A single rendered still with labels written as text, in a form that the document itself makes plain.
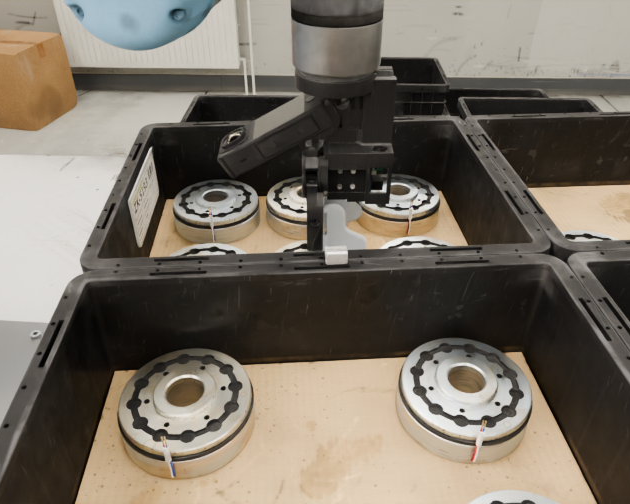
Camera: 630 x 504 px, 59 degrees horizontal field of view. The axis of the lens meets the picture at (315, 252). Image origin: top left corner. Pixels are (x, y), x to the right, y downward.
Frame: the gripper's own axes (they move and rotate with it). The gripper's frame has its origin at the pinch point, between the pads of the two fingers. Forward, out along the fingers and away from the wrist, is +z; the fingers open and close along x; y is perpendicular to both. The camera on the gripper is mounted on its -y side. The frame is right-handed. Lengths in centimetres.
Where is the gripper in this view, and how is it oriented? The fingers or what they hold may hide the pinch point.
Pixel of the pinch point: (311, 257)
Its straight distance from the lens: 59.7
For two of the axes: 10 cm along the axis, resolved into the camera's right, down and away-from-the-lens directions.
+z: 0.0, 8.1, 5.8
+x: -0.2, -5.8, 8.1
